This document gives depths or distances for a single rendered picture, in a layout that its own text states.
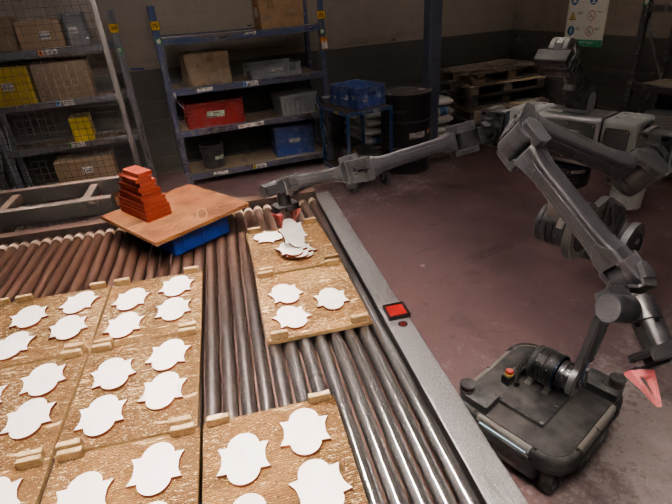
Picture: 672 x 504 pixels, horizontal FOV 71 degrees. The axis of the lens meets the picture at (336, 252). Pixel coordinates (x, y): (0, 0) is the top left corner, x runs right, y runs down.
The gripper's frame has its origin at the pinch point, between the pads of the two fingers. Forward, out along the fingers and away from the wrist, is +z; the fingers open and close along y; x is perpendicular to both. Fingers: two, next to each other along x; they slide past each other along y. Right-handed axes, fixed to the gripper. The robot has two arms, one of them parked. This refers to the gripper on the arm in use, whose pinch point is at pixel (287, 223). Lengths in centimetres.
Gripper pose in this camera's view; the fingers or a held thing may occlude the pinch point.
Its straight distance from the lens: 203.4
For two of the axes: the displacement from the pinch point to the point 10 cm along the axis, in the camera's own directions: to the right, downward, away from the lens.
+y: 7.7, -3.5, 5.3
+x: -6.3, -3.3, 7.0
